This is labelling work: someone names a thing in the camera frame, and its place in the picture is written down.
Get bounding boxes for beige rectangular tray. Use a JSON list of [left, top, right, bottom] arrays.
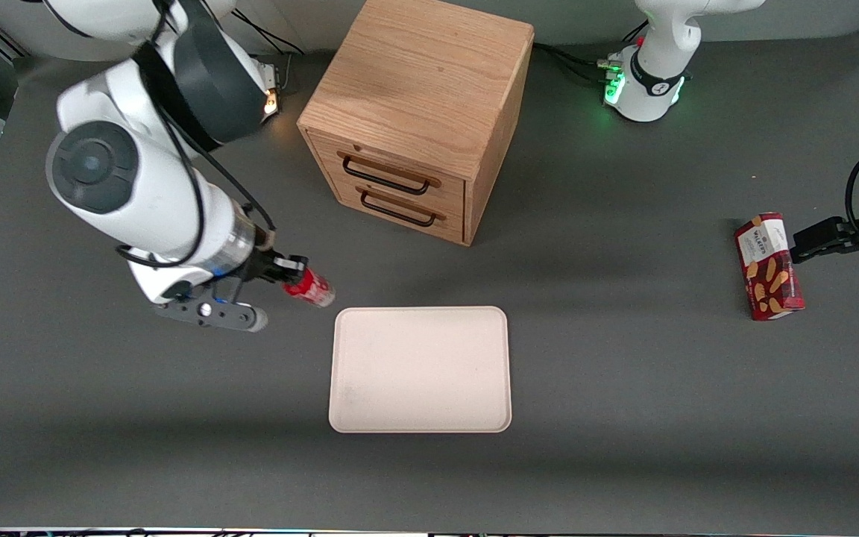
[[328, 306, 512, 434]]

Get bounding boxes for black drawer handle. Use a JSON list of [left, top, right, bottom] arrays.
[[337, 151, 443, 196], [356, 186, 447, 227]]

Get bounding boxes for grey table mat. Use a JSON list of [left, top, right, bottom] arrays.
[[0, 28, 859, 533]]

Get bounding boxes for black arm base cables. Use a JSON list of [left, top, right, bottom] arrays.
[[234, 10, 309, 94], [532, 20, 651, 84]]

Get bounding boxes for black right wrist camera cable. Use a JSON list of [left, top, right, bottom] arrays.
[[115, 0, 277, 269]]

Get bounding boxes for black right arm base cables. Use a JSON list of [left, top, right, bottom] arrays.
[[234, 10, 309, 94]]

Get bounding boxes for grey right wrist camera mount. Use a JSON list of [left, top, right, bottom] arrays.
[[152, 280, 269, 333]]

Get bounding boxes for wooden two-drawer cabinet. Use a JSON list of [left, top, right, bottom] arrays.
[[297, 0, 535, 247]]

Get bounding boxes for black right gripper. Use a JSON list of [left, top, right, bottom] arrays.
[[239, 248, 312, 286]]

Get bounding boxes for red coke bottle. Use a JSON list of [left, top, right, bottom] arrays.
[[283, 268, 337, 309]]

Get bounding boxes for black left arm base cables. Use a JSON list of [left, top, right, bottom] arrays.
[[532, 20, 651, 84]]

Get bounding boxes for red shortbread cookie box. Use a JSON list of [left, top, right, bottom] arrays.
[[734, 213, 805, 321]]

